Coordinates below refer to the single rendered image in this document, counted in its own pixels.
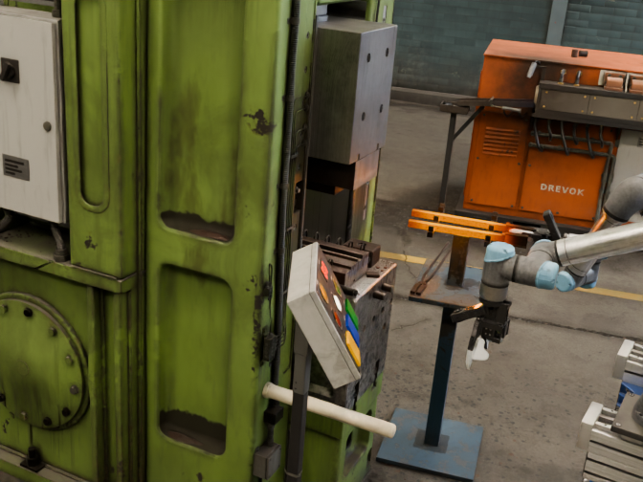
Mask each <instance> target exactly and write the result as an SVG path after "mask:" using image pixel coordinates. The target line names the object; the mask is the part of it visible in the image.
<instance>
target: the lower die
mask: <svg viewBox="0 0 643 482"><path fill-rule="evenodd" d="M302 240H304V241H308V242H312V243H315V242H318V243H319V244H320V245H324V246H327V247H331V248H335V249H339V250H343V251H347V252H354V253H357V254H361V255H362V256H363V259H362V260H360V261H359V258H357V257H353V256H349V255H345V254H341V253H337V252H331V251H327V250H323V249H321V250H322V252H323V254H324V256H325V258H326V260H327V262H328V260H329V259H330V258H332V259H333V265H332V266H331V261H330V262H329V265H330V267H331V269H332V271H333V273H334V275H335V276H336V278H337V280H338V282H339V284H341V285H344V286H347V287H350V286H351V285H352V284H354V283H355V282H356V281H357V280H358V279H359V278H360V277H362V276H363V275H364V274H365V273H366V272H367V263H368V254H369V252H365V251H360V250H357V249H353V248H349V247H346V246H342V245H337V244H334V243H330V242H325V241H322V240H319V239H314V238H311V237H307V236H303V237H302ZM354 279H355V281H354Z"/></svg>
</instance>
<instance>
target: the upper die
mask: <svg viewBox="0 0 643 482"><path fill-rule="evenodd" d="M379 151H380V149H376V150H375V151H373V152H372V153H370V154H368V155H366V156H364V157H363V158H362V159H360V160H357V161H356V162H354V163H353V164H340V163H335V162H330V161H327V160H322V159H317V158H312V157H308V166H307V181H311V182H315V183H320V184H325V185H329V186H336V187H341V188H345V189H350V190H354V189H356V188H357V187H359V186H361V185H363V184H364V183H366V182H368V181H369V180H371V179H372V178H374V177H376V176H377V169H378V160H379Z"/></svg>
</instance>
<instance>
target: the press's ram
mask: <svg viewBox="0 0 643 482"><path fill-rule="evenodd" d="M397 27H398V26H397V25H394V24H387V23H380V22H372V21H365V20H358V19H350V18H343V17H336V16H329V15H328V18H327V21H322V22H318V33H317V47H316V60H315V74H314V87H313V100H312V114H311V127H310V141H309V154H308V157H312V158H317V159H322V160H327V161H330V162H335V163H340V164H353V163H354V162H356V161H357V160H360V159H362V158H363V157H364V156H366V155H368V154H370V153H372V152H373V151H375V150H376V149H379V148H381V147H383V146H384V145H385V143H386V134H387V126H388V109H389V99H390V90H391V81H392V72H393V62H394V54H395V45H396V35H397Z"/></svg>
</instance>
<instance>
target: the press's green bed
mask: <svg viewBox="0 0 643 482"><path fill-rule="evenodd" d="M382 379H383V372H382V373H381V374H380V375H379V376H378V378H377V379H374V382H373V383H372V384H371V386H370V387H369V388H368V389H367V390H366V392H365V393H364V394H363V395H362V396H361V398H360V399H359V400H358V401H357V402H354V406H353V407H352V408H350V409H349V410H353V411H356V412H359V413H362V414H365V415H368V416H371V417H374V418H375V414H376V405H377V396H378V395H379V394H380V392H381V387H382ZM291 414H292V406H291V405H289V407H288V421H287V434H286V448H285V461H284V467H285V462H286V450H287V436H288V429H289V428H290V426H291ZM372 441H373V432H370V431H367V430H364V429H361V428H358V427H354V426H351V425H348V424H345V423H342V422H339V421H336V420H333V419H330V418H327V417H325V416H322V415H320V414H317V413H314V412H311V411H308V410H307V411H306V424H305V435H304V448H303V459H302V473H301V482H363V481H364V480H365V478H366V477H367V475H368V474H369V473H370V471H371V470H372V468H371V467H370V457H371V449H372Z"/></svg>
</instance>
